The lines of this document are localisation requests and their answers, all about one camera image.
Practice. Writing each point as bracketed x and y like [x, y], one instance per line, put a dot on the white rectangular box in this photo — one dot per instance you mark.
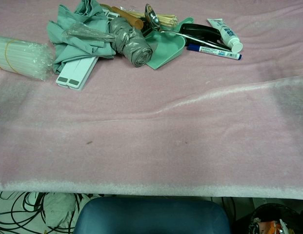
[75, 73]

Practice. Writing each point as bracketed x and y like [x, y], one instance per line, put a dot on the wooden rolling pin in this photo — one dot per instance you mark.
[131, 19]

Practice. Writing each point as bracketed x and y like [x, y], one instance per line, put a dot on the green crumpled cloth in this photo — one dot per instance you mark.
[75, 14]

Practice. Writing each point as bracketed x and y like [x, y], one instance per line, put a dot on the grey crumpled bag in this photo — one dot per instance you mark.
[134, 46]

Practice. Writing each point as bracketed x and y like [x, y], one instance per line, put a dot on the white straws bundle in plastic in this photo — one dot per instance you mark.
[19, 56]

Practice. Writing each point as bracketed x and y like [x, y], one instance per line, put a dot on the bamboo skewers bundle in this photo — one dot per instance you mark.
[168, 20]

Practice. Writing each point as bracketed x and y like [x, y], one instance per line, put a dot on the blue pen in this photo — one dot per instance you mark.
[214, 51]

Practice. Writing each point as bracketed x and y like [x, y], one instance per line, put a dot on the black trash bin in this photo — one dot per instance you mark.
[268, 210]

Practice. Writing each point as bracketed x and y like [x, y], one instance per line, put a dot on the black stapler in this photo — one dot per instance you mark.
[200, 29]

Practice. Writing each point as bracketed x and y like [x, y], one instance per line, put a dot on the green plastic dustpan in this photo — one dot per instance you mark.
[166, 48]

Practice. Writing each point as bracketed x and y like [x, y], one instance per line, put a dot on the clear plastic bag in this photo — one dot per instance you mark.
[87, 33]

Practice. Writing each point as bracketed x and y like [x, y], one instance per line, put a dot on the pink cloth table cover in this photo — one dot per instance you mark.
[151, 134]

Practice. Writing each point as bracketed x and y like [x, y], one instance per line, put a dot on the white toothpaste tube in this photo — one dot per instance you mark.
[227, 33]

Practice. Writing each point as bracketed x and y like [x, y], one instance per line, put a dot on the metal ladle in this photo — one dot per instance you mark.
[152, 17]

